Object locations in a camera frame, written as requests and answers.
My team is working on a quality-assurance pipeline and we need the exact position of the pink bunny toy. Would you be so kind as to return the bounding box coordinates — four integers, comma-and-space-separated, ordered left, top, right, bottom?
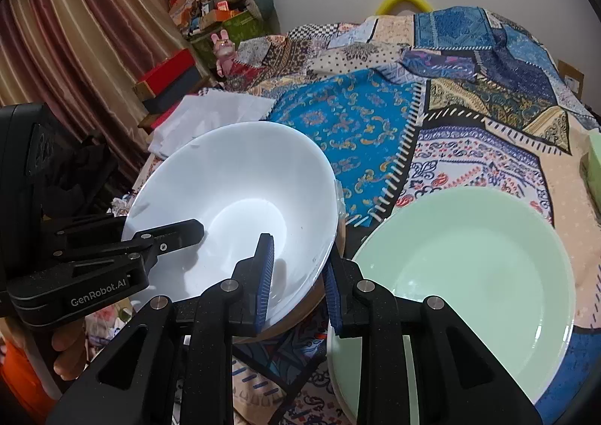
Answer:
211, 30, 238, 76

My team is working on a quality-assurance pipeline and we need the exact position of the pile of assorted small boxes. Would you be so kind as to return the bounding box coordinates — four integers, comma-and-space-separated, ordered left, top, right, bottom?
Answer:
168, 0, 249, 36

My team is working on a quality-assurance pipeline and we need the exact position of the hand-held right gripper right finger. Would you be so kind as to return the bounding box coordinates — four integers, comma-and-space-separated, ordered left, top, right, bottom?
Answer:
325, 253, 545, 425

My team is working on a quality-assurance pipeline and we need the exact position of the person's left hand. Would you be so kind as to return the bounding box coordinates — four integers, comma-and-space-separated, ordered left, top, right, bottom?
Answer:
51, 319, 90, 381

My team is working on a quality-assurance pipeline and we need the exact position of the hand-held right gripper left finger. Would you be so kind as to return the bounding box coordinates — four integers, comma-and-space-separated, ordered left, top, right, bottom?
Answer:
47, 232, 275, 425

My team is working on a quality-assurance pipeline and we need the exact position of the patchwork printed blanket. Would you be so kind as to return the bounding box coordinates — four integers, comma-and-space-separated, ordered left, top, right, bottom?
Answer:
197, 6, 601, 425

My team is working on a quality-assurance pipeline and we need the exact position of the mint green plate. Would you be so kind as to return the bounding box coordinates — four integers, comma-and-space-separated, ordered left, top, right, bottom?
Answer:
350, 197, 576, 407

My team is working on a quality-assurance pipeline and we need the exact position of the green cardboard box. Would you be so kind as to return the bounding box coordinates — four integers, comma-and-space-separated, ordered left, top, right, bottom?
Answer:
190, 12, 266, 66

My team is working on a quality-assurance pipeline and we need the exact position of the flat red box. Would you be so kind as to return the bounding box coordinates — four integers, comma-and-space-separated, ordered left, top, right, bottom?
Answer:
137, 108, 181, 134

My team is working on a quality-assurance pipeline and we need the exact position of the light green bowl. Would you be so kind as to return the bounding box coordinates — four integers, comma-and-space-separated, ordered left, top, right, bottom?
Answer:
580, 131, 601, 210

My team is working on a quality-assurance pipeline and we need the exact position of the pile of plastic bags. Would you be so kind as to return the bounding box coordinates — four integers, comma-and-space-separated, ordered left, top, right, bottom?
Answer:
85, 193, 142, 360

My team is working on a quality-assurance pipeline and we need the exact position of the orange plastic object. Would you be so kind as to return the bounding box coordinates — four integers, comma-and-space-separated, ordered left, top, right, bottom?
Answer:
0, 338, 54, 409

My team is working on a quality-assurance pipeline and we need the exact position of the striped brown curtain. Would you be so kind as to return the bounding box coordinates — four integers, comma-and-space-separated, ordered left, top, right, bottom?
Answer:
0, 0, 212, 182

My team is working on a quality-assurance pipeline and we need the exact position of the white cloth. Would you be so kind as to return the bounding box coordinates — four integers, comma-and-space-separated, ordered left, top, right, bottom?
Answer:
148, 94, 275, 158

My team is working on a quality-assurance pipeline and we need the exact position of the dark grey box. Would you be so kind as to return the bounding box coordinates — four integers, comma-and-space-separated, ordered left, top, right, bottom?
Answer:
143, 67, 200, 115

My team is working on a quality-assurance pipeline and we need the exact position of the brown cardboard box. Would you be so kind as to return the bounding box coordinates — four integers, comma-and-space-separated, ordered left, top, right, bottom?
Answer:
556, 60, 585, 99

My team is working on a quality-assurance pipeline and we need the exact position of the white bowl with dark spots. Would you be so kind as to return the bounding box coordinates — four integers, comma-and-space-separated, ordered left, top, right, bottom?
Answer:
121, 121, 340, 336

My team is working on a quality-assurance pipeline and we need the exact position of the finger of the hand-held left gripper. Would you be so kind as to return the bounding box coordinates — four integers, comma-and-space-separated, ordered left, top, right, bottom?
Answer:
123, 219, 205, 267

